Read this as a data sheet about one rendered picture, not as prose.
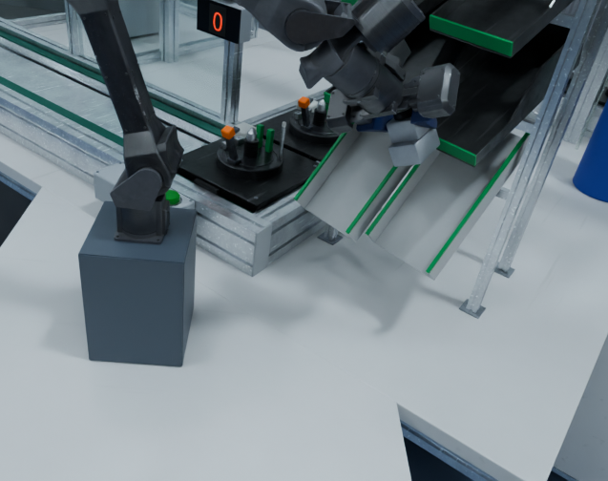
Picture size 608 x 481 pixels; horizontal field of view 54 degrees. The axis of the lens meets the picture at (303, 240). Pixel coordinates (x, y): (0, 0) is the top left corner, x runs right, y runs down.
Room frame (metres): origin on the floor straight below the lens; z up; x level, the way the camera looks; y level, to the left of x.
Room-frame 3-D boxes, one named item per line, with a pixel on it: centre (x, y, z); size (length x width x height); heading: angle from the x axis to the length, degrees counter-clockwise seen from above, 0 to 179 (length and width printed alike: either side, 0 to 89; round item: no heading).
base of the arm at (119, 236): (0.69, 0.23, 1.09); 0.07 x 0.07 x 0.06; 6
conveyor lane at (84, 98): (1.29, 0.38, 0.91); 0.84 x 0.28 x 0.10; 59
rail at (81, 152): (1.12, 0.45, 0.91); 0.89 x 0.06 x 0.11; 59
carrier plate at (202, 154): (1.11, 0.14, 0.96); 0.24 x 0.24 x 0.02; 59
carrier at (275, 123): (1.33, 0.01, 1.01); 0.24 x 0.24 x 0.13; 59
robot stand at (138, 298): (0.69, 0.23, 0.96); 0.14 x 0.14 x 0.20; 6
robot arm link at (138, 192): (0.69, 0.23, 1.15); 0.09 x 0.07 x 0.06; 4
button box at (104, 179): (0.97, 0.32, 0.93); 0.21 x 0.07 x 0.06; 59
